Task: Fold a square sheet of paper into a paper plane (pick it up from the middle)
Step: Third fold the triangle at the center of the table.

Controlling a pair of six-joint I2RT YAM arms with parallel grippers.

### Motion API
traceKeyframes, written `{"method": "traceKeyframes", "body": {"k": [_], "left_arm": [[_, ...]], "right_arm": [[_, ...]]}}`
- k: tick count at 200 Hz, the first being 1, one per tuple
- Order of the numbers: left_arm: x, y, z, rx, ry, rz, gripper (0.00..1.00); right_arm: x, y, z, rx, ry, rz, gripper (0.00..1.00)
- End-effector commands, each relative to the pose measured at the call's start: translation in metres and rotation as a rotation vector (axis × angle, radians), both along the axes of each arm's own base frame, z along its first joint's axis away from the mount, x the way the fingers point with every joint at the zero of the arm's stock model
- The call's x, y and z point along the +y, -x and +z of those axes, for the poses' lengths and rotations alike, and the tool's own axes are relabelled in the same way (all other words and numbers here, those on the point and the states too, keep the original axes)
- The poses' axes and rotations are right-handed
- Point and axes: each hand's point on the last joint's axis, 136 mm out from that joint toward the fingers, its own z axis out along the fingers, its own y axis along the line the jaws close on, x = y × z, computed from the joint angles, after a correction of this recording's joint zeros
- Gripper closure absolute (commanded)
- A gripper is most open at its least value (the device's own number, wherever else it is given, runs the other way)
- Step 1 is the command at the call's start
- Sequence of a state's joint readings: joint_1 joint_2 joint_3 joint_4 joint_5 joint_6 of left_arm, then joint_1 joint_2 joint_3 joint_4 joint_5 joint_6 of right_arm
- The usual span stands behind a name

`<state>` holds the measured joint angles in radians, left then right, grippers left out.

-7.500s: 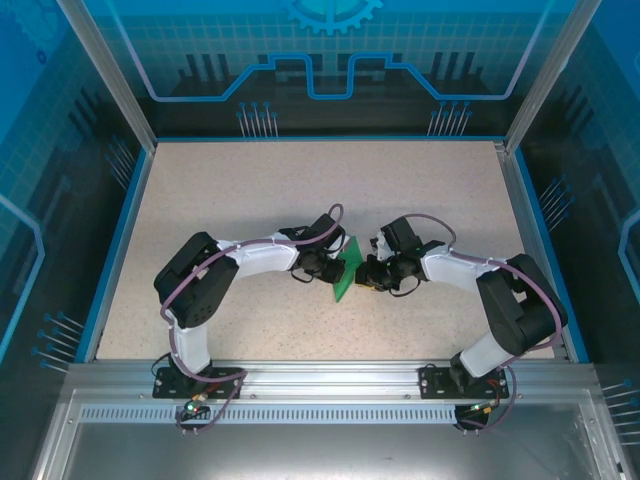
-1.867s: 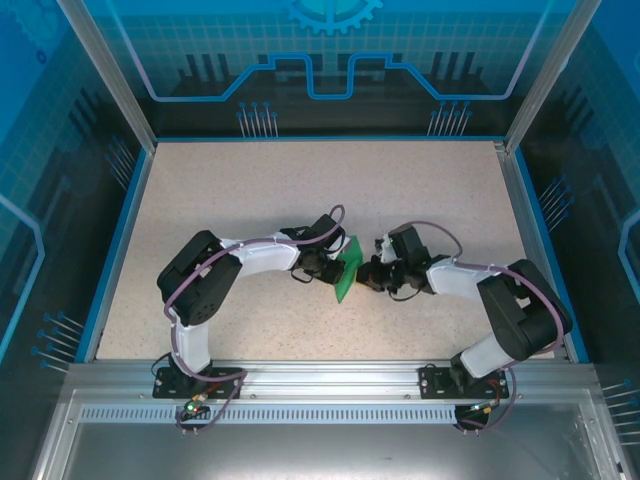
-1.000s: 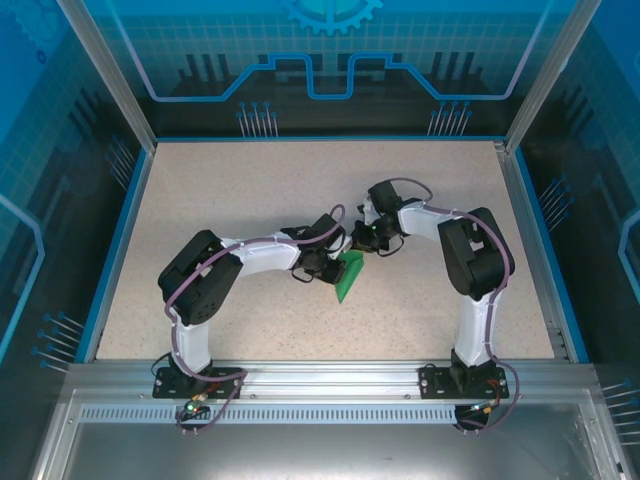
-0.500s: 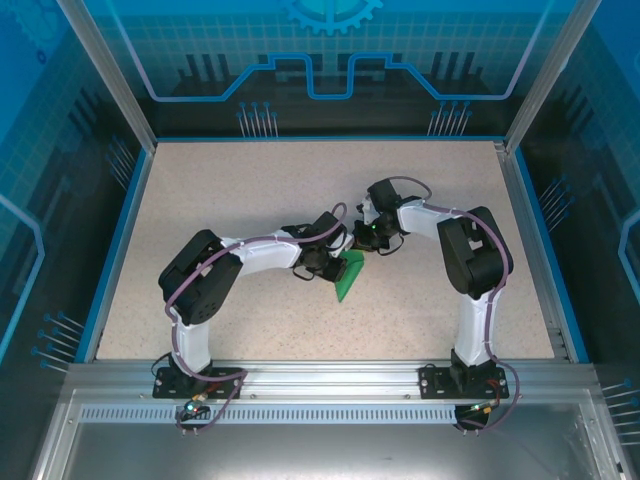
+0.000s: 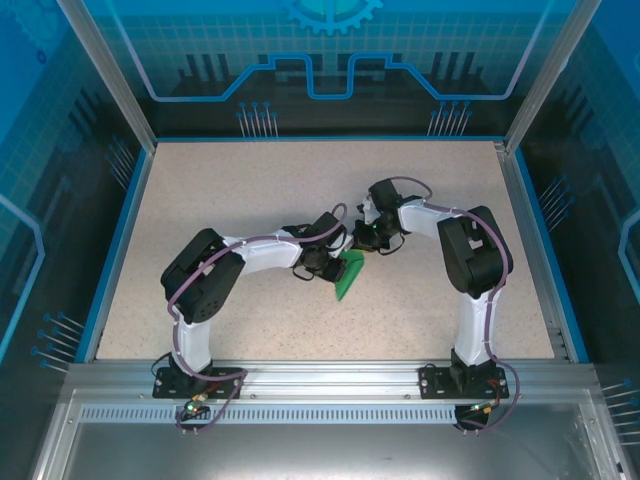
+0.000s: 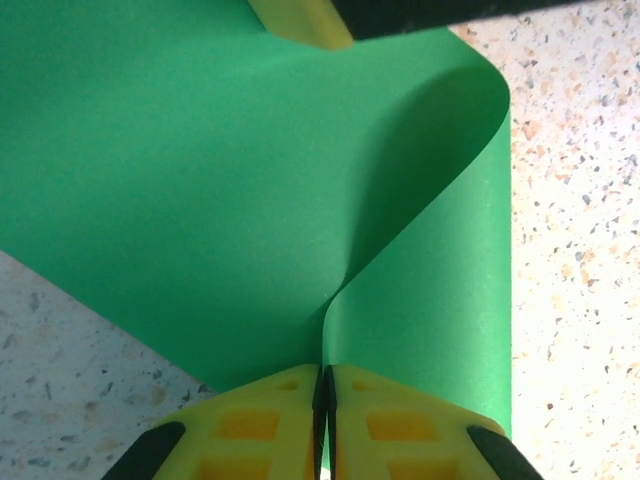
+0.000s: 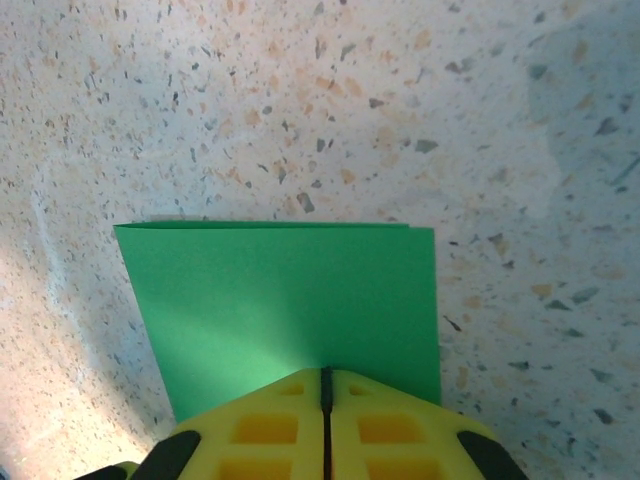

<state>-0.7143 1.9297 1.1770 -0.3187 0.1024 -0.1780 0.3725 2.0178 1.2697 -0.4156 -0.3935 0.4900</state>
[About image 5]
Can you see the aluminium frame post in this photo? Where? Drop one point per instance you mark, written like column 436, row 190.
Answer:
column 550, row 75
column 111, row 75

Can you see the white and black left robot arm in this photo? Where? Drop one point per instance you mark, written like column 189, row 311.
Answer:
column 200, row 280

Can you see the aluminium side rail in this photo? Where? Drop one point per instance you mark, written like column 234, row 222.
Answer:
column 556, row 330

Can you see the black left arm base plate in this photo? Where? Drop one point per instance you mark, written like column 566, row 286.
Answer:
column 225, row 382

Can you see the aluminium mounting rail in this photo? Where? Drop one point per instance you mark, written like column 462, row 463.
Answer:
column 325, row 380

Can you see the grey metal sheet panel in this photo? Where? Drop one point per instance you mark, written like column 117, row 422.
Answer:
column 325, row 450

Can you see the blue table edge trim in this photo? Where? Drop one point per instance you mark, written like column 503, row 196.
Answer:
column 120, row 250
column 579, row 350

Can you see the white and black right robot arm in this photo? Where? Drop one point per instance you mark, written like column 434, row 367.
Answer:
column 470, row 250

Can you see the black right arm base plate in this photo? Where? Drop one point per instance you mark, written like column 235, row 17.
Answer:
column 432, row 382

